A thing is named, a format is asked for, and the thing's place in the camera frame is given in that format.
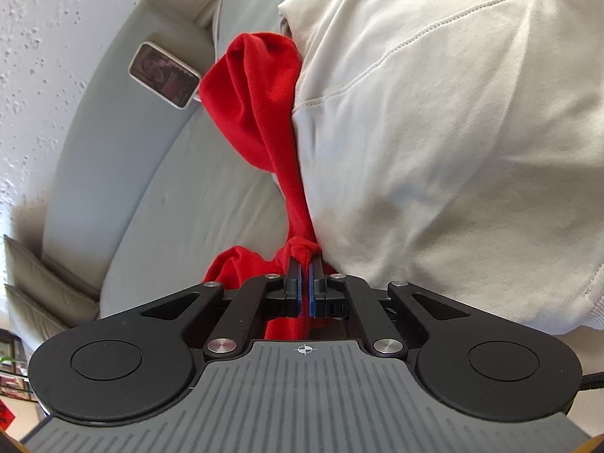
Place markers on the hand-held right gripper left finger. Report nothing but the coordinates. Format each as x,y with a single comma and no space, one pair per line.
297,295

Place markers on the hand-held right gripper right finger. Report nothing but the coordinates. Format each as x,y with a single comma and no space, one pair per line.
312,295

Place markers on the red t-shirt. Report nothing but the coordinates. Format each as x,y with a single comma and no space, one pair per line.
255,104

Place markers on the grey sofa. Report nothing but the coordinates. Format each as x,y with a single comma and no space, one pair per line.
165,198

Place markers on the cream sweatshirt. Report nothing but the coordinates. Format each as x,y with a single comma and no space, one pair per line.
424,127

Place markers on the beige cushion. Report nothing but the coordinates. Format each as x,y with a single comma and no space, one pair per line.
42,264
33,306

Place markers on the smartphone in white case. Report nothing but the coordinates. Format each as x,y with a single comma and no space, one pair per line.
163,75

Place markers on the black metal bookshelf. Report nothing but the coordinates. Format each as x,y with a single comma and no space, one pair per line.
14,377

